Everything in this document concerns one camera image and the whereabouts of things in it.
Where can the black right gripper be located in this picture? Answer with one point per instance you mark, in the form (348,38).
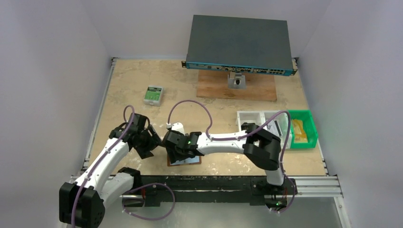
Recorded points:
(176,150)

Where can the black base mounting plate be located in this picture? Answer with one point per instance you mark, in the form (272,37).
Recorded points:
(254,190)

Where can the grey blue network switch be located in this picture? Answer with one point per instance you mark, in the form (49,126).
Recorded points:
(240,45)

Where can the brown leather card holder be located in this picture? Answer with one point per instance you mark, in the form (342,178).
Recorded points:
(188,161)

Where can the grey cards in middle bin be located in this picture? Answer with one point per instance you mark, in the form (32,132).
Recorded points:
(274,128)

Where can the green white small box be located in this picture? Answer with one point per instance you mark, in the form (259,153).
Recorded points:
(153,95)

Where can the brown wooden board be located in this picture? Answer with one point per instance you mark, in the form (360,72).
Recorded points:
(214,84)

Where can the white plastic bin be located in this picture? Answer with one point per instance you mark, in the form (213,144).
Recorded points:
(282,120)
(252,117)

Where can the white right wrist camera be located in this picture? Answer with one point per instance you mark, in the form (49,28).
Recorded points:
(175,127)

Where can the yellow items in green bin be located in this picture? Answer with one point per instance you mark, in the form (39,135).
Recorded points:
(300,135)

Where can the grey camera on mount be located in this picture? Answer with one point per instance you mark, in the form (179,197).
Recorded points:
(236,81)

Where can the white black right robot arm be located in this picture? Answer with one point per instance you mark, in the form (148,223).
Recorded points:
(260,146)

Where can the white middle plastic bin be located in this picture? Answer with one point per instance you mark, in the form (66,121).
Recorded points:
(282,120)

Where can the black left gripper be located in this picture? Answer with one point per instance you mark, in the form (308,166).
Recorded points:
(146,144)

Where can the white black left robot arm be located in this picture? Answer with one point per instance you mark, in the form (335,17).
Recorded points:
(83,203)

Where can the green plastic bin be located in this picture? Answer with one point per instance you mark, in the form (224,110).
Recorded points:
(309,127)

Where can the white left plastic bin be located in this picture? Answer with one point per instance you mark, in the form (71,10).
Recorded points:
(252,117)

